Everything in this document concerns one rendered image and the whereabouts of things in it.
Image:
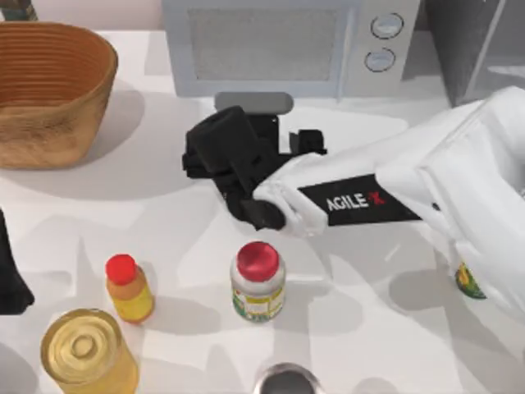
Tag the white bottle with red cap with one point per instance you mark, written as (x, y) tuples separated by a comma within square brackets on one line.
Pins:
[(258, 283)]

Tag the microwave oven door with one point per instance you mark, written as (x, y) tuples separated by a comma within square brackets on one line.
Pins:
[(262, 45)]

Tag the round microwave knob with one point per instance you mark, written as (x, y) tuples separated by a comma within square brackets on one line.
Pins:
[(380, 60), (387, 24)]

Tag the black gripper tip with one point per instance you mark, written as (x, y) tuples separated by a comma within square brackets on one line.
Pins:
[(12, 279)]

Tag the pale microwave oven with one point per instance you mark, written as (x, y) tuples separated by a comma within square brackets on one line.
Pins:
[(287, 45)]

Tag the yellow bottle with red cap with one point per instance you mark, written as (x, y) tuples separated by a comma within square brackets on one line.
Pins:
[(131, 295)]

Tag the silver metal can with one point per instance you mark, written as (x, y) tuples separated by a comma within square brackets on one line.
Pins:
[(289, 379)]

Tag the woven wooden basket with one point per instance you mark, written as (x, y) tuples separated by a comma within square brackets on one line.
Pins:
[(49, 123)]

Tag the dark object behind basket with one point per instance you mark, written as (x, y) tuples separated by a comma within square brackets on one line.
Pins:
[(18, 9)]

